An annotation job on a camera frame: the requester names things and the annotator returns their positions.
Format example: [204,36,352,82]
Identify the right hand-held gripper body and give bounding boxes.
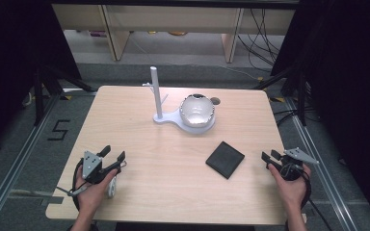
[271,147,320,182]

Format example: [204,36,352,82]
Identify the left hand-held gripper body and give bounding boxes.
[74,149,123,186]

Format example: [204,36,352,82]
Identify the black leather wallet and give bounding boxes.
[205,141,246,180]

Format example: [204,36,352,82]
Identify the white key stand with tray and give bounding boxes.
[142,65,217,136]

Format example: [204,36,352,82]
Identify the white bowl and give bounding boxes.
[179,93,216,129]

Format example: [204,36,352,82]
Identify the person's left hand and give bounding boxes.
[75,165,119,213]

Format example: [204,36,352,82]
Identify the person's right hand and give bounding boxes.
[268,163,312,210]

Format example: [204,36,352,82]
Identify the black tape floor mark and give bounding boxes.
[47,119,71,141]

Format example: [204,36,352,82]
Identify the black metal stand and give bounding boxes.
[33,64,94,127]
[253,64,310,127]

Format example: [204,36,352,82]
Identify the black curtain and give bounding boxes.
[270,0,370,223]
[0,0,82,159]

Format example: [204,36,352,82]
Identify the beige office desk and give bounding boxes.
[51,3,297,64]

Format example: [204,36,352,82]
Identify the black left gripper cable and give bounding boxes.
[71,158,85,211]

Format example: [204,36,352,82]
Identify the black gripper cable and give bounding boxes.
[71,158,85,211]
[297,166,335,231]

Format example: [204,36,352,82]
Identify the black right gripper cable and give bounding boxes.
[297,166,335,231]

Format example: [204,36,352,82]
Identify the aluminium floor rail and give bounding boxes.
[0,92,63,231]
[284,95,370,231]

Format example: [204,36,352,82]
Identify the bundle of black cables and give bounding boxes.
[237,9,282,72]

